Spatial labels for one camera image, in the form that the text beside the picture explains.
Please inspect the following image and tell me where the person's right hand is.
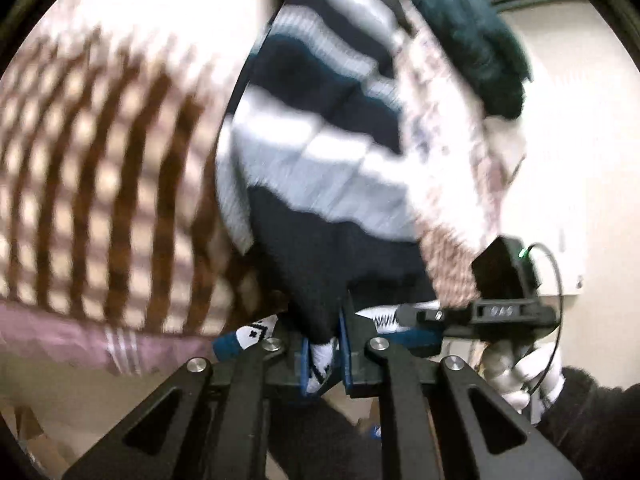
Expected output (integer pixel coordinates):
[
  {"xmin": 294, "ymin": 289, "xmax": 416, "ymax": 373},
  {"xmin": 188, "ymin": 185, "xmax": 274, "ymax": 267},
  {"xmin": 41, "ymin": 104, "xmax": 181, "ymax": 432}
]
[{"xmin": 482, "ymin": 342, "xmax": 566, "ymax": 413}]

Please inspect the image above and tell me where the pink checked bed sheet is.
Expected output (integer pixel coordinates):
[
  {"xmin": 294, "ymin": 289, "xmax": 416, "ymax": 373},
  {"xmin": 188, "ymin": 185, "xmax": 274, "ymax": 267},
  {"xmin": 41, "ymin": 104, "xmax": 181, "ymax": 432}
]
[{"xmin": 0, "ymin": 297, "xmax": 221, "ymax": 376}]

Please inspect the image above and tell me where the striped knit sweater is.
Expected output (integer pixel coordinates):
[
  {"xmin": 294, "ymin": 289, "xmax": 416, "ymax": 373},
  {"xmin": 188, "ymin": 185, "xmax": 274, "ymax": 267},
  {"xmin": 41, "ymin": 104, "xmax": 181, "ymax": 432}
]
[{"xmin": 212, "ymin": 0, "xmax": 443, "ymax": 396}]

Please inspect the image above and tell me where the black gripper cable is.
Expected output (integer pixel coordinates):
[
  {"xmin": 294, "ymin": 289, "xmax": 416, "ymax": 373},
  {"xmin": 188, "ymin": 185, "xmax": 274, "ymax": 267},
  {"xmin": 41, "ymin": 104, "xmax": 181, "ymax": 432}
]
[{"xmin": 520, "ymin": 242, "xmax": 565, "ymax": 396}]

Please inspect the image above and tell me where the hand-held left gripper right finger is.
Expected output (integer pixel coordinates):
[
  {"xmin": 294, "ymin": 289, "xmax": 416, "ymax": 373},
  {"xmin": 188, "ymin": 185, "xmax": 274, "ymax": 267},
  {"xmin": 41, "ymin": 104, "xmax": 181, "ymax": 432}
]
[{"xmin": 339, "ymin": 295, "xmax": 583, "ymax": 480}]

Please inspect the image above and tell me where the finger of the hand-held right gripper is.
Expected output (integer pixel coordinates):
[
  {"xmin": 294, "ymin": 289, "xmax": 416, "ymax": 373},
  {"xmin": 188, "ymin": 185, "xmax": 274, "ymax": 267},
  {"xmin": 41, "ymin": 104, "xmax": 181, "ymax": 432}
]
[{"xmin": 395, "ymin": 304, "xmax": 443, "ymax": 333}]

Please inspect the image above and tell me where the floral checked bed blanket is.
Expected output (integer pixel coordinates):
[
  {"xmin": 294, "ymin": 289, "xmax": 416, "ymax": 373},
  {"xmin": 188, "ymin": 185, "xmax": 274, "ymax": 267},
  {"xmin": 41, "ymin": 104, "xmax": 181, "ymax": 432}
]
[{"xmin": 0, "ymin": 0, "xmax": 506, "ymax": 341}]

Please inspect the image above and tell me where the teal folded quilt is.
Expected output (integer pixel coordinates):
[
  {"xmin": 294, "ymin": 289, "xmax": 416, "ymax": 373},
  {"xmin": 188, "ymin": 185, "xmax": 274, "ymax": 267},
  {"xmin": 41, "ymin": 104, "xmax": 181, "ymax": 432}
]
[{"xmin": 395, "ymin": 0, "xmax": 533, "ymax": 121}]

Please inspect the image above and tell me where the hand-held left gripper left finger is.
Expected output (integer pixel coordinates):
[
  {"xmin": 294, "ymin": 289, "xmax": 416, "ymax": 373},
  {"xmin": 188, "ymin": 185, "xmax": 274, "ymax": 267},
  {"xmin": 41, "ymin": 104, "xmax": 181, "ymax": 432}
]
[{"xmin": 62, "ymin": 336, "xmax": 322, "ymax": 480}]

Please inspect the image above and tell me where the person's right forearm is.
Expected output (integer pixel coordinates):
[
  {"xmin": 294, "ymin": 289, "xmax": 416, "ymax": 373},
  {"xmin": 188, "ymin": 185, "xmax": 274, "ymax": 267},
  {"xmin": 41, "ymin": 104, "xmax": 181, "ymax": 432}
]
[{"xmin": 537, "ymin": 367, "xmax": 640, "ymax": 480}]

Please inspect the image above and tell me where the beige folded towel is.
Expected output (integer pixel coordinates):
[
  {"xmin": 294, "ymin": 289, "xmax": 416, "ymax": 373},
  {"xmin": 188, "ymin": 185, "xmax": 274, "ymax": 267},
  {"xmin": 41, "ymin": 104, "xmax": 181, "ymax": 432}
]
[{"xmin": 482, "ymin": 112, "xmax": 528, "ymax": 196}]

